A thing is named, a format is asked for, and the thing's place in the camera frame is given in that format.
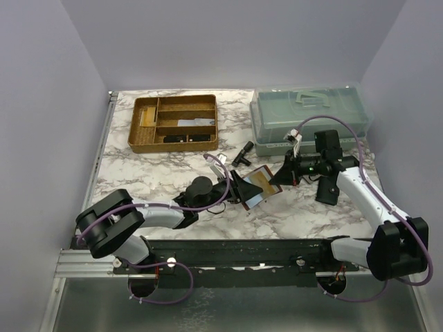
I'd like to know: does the clear lidded plastic box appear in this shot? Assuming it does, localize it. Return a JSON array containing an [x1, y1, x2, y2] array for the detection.
[[250, 82, 374, 157]]

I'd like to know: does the black T-shaped pipe fitting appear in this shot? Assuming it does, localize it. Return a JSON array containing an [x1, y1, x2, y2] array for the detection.
[[231, 141, 254, 167]]

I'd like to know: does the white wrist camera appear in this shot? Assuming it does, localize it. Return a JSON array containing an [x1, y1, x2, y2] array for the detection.
[[207, 153, 227, 181], [284, 129, 302, 157]]

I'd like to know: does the gold card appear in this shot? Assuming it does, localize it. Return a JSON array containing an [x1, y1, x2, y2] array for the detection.
[[140, 106, 156, 127]]

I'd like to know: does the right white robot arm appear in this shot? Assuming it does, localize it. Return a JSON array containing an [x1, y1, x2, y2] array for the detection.
[[269, 129, 431, 281]]

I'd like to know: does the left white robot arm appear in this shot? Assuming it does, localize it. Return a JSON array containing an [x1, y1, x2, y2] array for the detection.
[[75, 171, 263, 273]]

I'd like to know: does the black item in tray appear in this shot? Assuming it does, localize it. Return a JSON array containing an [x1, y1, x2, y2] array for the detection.
[[163, 134, 211, 143]]

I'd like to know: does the white card in tray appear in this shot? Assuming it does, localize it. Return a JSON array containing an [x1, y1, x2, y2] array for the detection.
[[177, 118, 217, 127]]

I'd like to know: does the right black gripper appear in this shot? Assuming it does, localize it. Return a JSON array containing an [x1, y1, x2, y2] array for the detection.
[[270, 149, 325, 186]]

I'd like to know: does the black snap wallet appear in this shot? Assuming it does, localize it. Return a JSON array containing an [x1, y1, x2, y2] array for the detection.
[[316, 176, 340, 206]]

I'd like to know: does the brown leather card holder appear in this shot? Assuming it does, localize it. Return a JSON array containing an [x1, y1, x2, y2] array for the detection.
[[242, 165, 282, 211]]

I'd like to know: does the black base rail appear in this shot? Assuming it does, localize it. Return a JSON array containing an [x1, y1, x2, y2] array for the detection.
[[112, 239, 358, 295]]

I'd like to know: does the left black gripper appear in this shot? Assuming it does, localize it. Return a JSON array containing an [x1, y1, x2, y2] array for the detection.
[[197, 170, 262, 214]]

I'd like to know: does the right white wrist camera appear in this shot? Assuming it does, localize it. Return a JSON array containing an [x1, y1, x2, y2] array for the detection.
[[284, 129, 302, 157]]

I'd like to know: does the blue credit card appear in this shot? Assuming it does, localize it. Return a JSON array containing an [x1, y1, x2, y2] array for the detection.
[[245, 194, 264, 209]]

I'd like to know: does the tan credit card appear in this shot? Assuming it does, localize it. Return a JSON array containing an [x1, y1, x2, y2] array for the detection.
[[244, 166, 281, 199]]

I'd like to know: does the brown cork organizer tray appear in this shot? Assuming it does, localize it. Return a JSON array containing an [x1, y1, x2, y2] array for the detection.
[[127, 94, 219, 154]]

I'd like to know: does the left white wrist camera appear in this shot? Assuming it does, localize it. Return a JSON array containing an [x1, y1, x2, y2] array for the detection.
[[207, 153, 227, 181]]

